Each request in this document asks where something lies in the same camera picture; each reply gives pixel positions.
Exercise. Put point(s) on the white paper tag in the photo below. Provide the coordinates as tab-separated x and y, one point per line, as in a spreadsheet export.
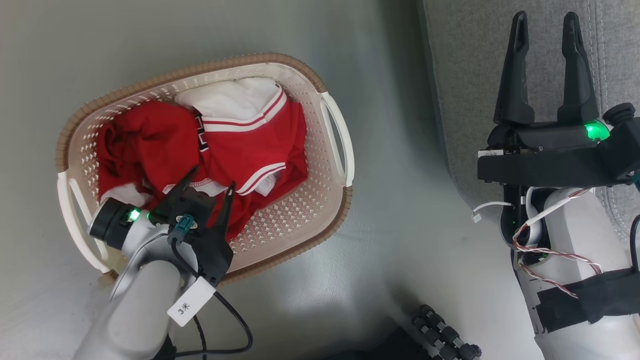
192	301

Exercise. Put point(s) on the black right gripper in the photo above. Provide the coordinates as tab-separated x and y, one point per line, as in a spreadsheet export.
545	167

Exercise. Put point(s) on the cream basket with brown rim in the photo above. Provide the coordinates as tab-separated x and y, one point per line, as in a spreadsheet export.
300	220

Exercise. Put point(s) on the grey fabric ottoman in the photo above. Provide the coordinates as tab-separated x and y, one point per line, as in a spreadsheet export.
475	75

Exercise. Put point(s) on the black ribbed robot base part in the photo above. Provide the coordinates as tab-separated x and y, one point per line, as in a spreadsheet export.
442	335

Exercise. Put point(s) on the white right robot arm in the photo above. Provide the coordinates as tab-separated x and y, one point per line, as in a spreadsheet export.
580	240

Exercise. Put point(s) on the red jersey with white trim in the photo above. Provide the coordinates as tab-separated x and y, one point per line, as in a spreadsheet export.
250	150

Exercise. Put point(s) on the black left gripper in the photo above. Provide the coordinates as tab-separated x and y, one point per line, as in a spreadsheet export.
210	250

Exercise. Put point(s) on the red shorts with white trim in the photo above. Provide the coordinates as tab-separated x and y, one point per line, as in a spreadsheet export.
135	145

